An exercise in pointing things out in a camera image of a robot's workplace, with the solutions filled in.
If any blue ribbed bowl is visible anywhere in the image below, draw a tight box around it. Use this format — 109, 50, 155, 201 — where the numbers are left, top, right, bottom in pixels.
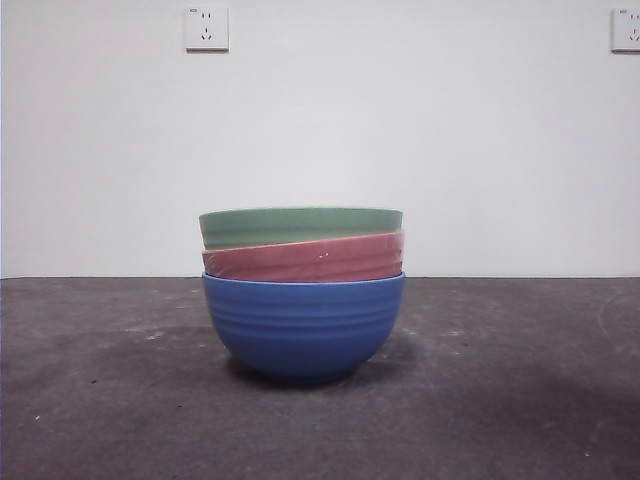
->
200, 270, 407, 388

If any red ribbed bowl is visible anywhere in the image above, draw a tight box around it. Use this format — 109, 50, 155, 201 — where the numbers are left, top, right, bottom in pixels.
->
201, 230, 406, 283

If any green ribbed bowl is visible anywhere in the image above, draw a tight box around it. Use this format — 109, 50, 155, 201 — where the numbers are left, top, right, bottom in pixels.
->
198, 206, 405, 252

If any white wall socket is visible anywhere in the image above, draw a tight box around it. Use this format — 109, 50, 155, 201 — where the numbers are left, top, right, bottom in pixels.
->
610, 7, 640, 54
185, 5, 231, 54

